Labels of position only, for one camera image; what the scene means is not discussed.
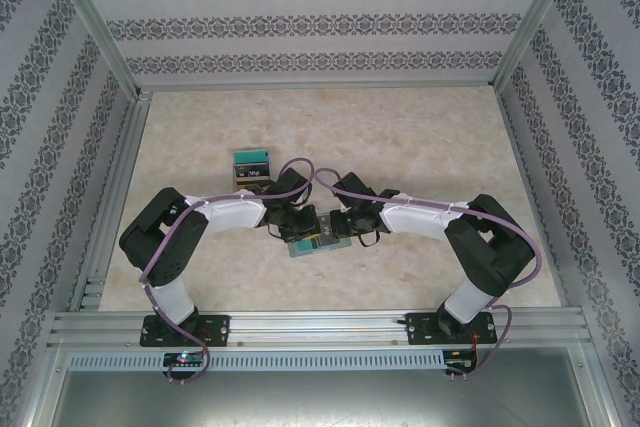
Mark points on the left controller board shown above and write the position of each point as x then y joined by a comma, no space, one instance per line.
185,359

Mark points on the controller board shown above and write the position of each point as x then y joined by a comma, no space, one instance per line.
460,362
185,359

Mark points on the grey metal sheet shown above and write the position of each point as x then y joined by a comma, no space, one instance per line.
320,402

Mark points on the aluminium mounting rail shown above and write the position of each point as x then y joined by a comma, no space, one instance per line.
320,329

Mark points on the black Vip credit card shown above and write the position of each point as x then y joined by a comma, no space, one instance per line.
257,172
325,229

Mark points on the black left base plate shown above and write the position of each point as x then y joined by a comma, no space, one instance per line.
220,329

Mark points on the aluminium side rail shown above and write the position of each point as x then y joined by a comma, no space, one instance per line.
117,172

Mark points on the aluminium upright post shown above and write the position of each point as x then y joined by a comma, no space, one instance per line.
531,22
99,22

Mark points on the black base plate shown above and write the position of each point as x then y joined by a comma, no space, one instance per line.
220,329
420,329

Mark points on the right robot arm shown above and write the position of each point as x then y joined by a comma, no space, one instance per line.
420,217

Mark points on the teal credit card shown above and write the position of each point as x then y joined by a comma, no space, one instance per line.
305,248
252,153

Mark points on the right controller board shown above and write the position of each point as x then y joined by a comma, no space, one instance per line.
460,362

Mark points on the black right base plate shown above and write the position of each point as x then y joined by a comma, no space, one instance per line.
420,329

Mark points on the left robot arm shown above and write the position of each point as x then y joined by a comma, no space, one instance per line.
230,214

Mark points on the aluminium wall rail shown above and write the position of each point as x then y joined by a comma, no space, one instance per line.
320,88

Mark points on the gold card with black stripe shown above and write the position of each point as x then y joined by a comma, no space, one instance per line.
250,184

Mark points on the green leather card holder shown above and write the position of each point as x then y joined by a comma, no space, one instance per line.
335,247

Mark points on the aluminium frame bar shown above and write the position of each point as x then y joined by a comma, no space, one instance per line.
39,397
602,397

